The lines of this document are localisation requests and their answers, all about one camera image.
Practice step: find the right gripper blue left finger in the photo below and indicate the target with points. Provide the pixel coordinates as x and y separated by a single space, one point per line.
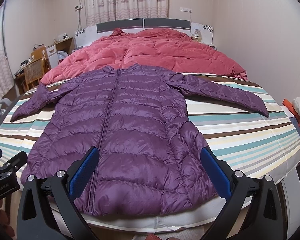
35 216

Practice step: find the bedside lamp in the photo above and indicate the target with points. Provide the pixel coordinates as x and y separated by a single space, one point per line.
196 35

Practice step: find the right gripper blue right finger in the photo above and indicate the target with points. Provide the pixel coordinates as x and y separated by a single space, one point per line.
264 219

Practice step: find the patterned white pink curtain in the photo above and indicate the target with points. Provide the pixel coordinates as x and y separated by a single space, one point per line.
99 11

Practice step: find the wooden desk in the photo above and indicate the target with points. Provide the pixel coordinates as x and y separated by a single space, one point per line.
20 80

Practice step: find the wall power socket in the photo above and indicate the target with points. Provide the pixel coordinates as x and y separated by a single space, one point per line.
185 10

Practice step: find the wooden chair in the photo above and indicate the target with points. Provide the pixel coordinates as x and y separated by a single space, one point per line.
33 72

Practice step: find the purple quilted down jacket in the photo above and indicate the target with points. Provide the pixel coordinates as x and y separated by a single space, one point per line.
137 118

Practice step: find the white grey bed headboard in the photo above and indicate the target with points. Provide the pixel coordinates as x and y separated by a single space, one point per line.
85 37

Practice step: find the red pink quilted duvet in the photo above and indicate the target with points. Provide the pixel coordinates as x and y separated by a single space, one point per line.
163 47

